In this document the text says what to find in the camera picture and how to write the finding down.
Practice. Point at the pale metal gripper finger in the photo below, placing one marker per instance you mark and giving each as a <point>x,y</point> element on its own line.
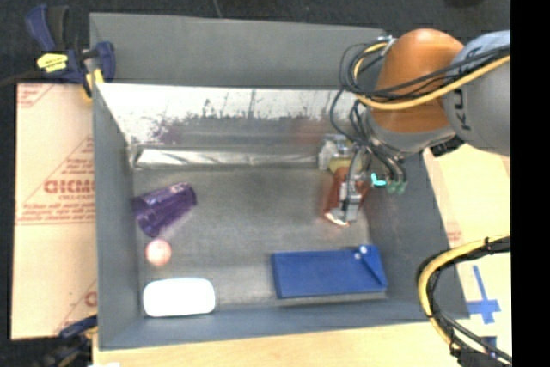
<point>354,204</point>
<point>344,202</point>

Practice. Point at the red-brown clear plastic thing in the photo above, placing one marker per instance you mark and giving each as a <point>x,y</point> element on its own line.
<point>333,195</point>

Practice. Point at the blue flat block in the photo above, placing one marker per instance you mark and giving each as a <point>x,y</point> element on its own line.
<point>322,273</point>

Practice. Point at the grey metal bin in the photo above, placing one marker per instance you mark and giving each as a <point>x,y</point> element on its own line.
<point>258,210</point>

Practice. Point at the purple clear plastic cup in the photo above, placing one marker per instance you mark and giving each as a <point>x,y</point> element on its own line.
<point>165,206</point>

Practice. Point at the white oval sponge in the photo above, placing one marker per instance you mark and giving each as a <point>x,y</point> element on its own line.
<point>178,297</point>

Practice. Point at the pink ball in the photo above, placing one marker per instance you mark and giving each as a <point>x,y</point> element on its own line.
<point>158,252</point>

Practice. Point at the brown cardboard board red print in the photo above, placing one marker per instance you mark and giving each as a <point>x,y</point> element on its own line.
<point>51,206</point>

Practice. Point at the black cylinder on white bracket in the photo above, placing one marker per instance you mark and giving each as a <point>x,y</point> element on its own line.
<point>447,147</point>

